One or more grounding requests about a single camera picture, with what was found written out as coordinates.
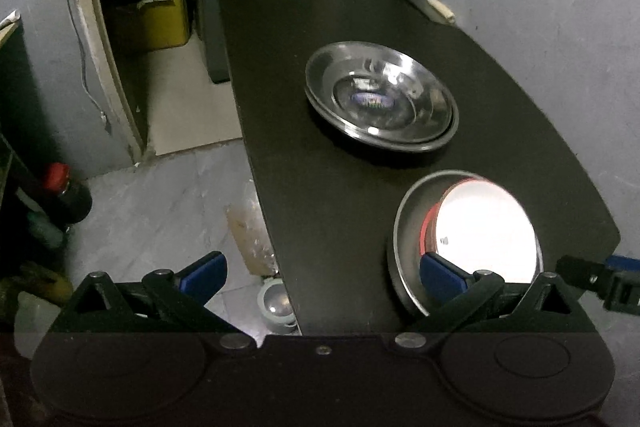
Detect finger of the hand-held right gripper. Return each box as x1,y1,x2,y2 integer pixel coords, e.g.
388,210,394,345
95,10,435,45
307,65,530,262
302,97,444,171
555,254,640,293

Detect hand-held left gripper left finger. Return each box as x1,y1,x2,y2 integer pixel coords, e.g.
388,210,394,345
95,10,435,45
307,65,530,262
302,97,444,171
45,251,258,353

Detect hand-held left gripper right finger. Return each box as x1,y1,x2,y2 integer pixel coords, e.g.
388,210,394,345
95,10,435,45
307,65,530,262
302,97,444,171
392,253,598,352

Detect white ceramic bowl red outside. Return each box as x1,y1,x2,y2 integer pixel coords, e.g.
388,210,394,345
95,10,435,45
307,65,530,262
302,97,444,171
421,176,483,259

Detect steel bowl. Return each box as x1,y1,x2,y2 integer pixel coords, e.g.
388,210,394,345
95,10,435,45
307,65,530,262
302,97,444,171
387,170,545,319

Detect red-rimmed white plate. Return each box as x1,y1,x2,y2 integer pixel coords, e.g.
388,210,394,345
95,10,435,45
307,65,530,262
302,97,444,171
432,186,539,284

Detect plain steel plate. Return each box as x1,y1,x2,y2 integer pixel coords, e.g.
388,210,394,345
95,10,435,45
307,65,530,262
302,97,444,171
306,82,460,154

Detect steel plate with sticker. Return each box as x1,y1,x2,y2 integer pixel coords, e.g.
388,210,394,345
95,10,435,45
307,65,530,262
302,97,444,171
305,41,454,146

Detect clear plastic bag on floor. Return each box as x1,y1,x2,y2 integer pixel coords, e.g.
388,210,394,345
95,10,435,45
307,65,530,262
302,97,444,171
225,179,280,279

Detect round steel container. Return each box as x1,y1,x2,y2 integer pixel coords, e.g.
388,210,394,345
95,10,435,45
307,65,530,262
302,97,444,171
257,279,297,329

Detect red-capped bottle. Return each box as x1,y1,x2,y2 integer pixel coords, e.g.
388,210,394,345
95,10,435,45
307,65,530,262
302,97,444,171
41,163,94,226

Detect green bottle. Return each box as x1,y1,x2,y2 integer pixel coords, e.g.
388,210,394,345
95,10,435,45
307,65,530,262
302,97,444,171
26,211,69,249

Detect yellow container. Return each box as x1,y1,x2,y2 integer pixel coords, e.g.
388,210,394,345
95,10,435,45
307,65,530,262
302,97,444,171
0,262,74,324

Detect yellow box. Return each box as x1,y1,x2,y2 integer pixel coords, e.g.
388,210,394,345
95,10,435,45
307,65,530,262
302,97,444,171
111,0,192,54

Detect wooden counter board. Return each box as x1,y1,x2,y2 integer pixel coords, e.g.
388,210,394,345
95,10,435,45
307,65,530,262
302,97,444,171
0,9,24,40

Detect worn door frame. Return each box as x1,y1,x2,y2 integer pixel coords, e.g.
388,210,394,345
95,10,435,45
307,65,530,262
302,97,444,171
64,0,151,164

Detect grey wall cable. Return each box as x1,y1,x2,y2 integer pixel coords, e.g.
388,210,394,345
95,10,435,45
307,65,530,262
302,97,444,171
52,0,112,134

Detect kitchen cleaver cream handle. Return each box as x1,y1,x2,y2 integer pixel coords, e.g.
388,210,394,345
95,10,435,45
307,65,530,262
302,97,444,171
394,0,457,26

